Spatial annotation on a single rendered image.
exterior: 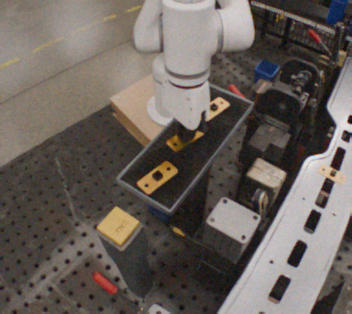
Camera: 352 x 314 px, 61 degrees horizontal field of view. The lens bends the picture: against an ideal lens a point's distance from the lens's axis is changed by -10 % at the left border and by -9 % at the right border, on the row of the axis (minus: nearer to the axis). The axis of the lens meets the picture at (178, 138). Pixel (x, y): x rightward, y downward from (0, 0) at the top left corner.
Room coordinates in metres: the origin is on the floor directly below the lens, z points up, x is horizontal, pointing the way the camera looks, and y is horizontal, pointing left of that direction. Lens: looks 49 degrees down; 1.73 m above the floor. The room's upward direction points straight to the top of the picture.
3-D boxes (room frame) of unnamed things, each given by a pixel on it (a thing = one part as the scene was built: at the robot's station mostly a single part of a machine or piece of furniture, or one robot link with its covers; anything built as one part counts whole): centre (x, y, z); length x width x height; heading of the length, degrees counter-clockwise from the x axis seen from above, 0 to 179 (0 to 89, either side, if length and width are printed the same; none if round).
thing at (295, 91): (0.69, -0.32, 0.94); 0.18 x 0.13 x 0.49; 146
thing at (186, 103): (0.49, -0.02, 1.29); 0.10 x 0.07 x 0.11; 40
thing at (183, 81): (0.49, -0.01, 1.36); 0.09 x 0.08 x 0.03; 40
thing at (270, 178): (0.45, -0.22, 0.89); 0.13 x 0.11 x 0.38; 56
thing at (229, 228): (0.31, -0.12, 0.90); 0.13 x 0.10 x 0.41; 56
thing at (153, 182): (0.38, 0.04, 1.17); 0.08 x 0.04 x 0.01; 133
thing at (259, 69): (1.26, -0.43, 0.74); 0.11 x 0.10 x 0.09; 146
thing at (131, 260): (0.27, 0.12, 0.92); 0.08 x 0.08 x 0.44; 56
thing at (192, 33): (0.49, -0.02, 1.44); 0.09 x 0.08 x 0.13; 99
